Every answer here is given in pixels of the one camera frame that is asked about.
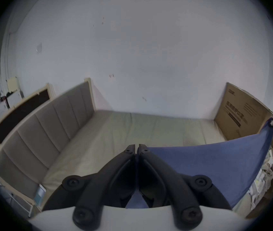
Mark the black panel with wooden frame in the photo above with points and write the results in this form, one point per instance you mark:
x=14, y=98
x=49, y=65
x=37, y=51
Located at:
x=18, y=114

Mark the white cabinet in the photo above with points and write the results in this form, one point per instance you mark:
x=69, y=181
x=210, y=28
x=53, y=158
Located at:
x=13, y=99

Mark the dark blue shirt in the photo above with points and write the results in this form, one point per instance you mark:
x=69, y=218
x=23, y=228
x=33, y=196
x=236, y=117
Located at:
x=211, y=157

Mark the bed with beige sheet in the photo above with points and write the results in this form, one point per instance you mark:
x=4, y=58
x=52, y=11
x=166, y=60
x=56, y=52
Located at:
x=126, y=129

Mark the pile of white papers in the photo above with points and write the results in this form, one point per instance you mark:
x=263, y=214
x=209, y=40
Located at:
x=264, y=179

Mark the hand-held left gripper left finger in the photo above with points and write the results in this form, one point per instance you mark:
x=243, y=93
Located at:
x=90, y=191

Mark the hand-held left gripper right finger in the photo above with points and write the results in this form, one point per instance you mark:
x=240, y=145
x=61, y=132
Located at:
x=177, y=191

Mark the pale blue booklet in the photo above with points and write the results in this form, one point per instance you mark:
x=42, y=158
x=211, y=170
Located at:
x=40, y=194

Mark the large brown cardboard carton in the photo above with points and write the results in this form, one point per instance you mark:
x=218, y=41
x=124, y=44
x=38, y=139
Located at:
x=242, y=112

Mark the grey padded headboard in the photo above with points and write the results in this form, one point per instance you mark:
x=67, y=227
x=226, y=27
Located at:
x=42, y=129

